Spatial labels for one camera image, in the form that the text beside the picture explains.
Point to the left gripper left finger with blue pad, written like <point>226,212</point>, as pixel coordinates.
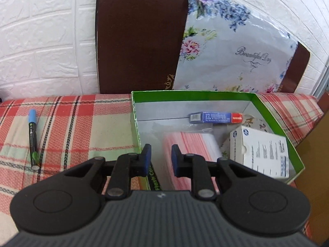
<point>128,166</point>

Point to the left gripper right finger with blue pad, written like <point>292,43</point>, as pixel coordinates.
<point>198,170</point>

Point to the blue red playing card box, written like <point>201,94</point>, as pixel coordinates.
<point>216,118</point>

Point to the white blue device box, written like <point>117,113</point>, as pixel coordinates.
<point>260,151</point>

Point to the green cardboard box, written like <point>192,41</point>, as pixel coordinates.
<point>161,119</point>

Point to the plaid bed sheet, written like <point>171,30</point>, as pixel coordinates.
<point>71,130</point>

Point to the blue cap marker pen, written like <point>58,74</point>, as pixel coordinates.
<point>32,123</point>

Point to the brown wooden board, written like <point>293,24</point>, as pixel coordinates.
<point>313,181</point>

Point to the brown headboard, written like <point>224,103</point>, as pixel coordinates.
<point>138,45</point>

